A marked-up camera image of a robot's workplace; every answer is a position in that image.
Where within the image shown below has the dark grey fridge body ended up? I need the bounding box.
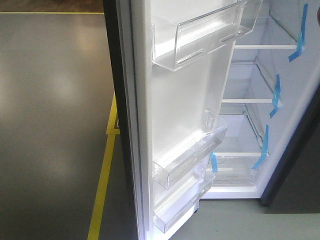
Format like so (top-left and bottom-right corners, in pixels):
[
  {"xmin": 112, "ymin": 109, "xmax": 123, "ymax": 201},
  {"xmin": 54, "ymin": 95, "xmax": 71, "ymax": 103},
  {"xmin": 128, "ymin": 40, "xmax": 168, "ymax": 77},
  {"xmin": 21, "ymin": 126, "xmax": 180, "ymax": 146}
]
[{"xmin": 203, "ymin": 0, "xmax": 320, "ymax": 204}]

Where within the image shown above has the fridge door white inside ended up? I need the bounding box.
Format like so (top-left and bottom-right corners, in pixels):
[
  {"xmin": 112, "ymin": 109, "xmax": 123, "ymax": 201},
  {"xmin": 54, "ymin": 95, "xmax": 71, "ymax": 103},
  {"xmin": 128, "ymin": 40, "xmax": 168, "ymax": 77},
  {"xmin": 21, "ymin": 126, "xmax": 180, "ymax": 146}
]
[{"xmin": 102, "ymin": 0, "xmax": 264, "ymax": 240}]

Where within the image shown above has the clear door bin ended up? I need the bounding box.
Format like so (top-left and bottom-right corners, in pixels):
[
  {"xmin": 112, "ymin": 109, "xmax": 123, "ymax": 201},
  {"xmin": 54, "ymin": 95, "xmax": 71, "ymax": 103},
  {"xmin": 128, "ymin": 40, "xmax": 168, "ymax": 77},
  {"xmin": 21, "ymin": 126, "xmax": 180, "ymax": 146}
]
[
  {"xmin": 153, "ymin": 163, "xmax": 215, "ymax": 233},
  {"xmin": 152, "ymin": 109, "xmax": 228, "ymax": 190},
  {"xmin": 151, "ymin": 0, "xmax": 262, "ymax": 71}
]

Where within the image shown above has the clear lower door bin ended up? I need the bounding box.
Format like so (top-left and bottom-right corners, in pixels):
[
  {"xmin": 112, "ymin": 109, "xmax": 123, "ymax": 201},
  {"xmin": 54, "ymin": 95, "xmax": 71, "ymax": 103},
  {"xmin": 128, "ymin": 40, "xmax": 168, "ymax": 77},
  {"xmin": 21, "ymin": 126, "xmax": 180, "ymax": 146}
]
[{"xmin": 153, "ymin": 163, "xmax": 215, "ymax": 233}]

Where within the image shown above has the clear upper door bin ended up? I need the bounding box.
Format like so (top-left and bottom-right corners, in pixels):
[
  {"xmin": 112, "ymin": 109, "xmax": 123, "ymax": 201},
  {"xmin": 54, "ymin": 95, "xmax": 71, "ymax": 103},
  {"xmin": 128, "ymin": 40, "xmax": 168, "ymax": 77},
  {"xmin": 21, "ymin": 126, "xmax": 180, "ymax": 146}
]
[{"xmin": 151, "ymin": 0, "xmax": 262, "ymax": 71}]

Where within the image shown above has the red yellow apple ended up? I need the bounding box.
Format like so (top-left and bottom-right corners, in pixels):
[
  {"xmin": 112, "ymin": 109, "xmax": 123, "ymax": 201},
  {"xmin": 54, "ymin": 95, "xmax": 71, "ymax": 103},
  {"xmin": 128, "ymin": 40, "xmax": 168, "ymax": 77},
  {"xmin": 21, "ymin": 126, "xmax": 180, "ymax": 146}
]
[{"xmin": 317, "ymin": 7, "xmax": 320, "ymax": 25}]

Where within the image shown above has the clear fridge crisper drawer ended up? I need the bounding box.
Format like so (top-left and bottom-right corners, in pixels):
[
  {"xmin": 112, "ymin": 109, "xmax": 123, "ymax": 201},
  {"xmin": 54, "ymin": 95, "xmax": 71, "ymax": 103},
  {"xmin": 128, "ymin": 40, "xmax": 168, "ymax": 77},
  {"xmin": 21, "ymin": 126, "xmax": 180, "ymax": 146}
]
[{"xmin": 212, "ymin": 152, "xmax": 260, "ymax": 187}]

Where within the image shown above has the clear middle door bin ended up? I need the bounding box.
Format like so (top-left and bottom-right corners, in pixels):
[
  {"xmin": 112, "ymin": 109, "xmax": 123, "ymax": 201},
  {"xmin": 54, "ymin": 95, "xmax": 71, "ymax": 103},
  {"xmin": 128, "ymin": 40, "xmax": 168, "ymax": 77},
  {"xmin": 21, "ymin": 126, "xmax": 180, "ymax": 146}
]
[{"xmin": 152, "ymin": 109, "xmax": 228, "ymax": 190}]

